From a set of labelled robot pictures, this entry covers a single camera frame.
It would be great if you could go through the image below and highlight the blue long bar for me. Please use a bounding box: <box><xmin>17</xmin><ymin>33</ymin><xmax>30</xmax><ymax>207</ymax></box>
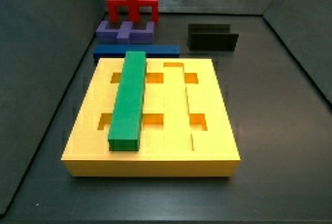
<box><xmin>93</xmin><ymin>45</ymin><xmax>180</xmax><ymax>62</ymax></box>

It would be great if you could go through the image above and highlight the yellow slotted board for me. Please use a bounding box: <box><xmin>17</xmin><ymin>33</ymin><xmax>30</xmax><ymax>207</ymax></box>
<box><xmin>61</xmin><ymin>58</ymin><xmax>239</xmax><ymax>177</ymax></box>

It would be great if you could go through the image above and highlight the green long bar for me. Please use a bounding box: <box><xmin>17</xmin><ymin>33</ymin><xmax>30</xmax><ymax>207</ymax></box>
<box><xmin>107</xmin><ymin>51</ymin><xmax>145</xmax><ymax>151</ymax></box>

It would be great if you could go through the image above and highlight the black U-shaped block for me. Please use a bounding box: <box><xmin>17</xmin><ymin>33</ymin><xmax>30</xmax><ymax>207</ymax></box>
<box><xmin>187</xmin><ymin>23</ymin><xmax>238</xmax><ymax>51</ymax></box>

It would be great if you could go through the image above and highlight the purple comb-shaped block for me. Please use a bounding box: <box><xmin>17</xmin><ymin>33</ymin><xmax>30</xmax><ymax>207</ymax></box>
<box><xmin>96</xmin><ymin>20</ymin><xmax>153</xmax><ymax>45</ymax></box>

